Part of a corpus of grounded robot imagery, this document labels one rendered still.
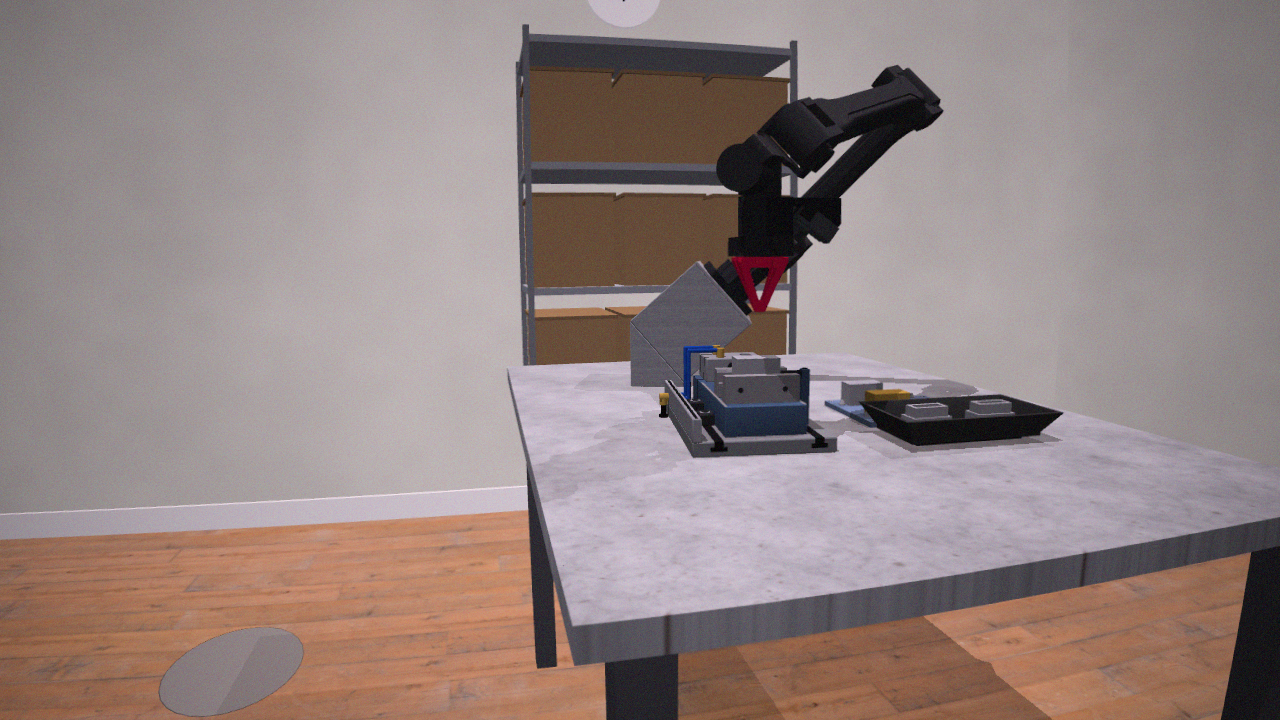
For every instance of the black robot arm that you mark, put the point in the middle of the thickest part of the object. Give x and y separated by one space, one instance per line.
748 168

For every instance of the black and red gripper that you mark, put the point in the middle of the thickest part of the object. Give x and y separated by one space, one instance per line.
751 235

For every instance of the yellow rectangular block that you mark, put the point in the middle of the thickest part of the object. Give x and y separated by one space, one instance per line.
891 394

